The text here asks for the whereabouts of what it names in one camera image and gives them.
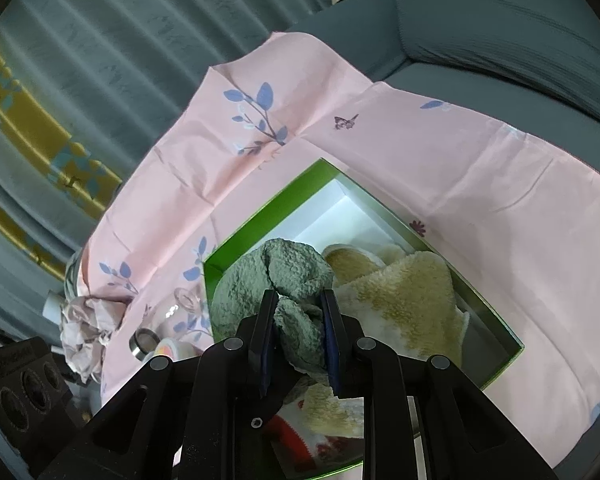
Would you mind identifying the red and white sock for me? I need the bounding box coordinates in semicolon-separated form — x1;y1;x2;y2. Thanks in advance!
265;400;364;474

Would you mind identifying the cream and yellow fuzzy cloth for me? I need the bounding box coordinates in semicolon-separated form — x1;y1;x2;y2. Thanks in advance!
294;245;469;438

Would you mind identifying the green knitted scrunchie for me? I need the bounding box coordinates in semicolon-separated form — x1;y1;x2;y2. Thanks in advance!
210;237;337;386

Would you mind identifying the pink gum canister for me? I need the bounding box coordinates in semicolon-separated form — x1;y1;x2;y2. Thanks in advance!
154;338;196;362

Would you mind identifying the clear glass bottle steel cap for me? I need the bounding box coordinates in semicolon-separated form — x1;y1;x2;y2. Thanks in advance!
129;287;202;362

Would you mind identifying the crumpled beige fabric pile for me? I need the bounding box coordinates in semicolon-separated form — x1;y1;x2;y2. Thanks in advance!
60;297;128;382

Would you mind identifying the pink printed bed sheet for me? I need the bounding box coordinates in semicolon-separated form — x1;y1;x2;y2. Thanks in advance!
79;32;600;465

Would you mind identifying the green cardboard box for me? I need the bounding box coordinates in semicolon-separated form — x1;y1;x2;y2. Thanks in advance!
201;157;526;480

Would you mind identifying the green patterned curtain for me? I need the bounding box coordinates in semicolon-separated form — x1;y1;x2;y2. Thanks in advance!
0;0;330;337

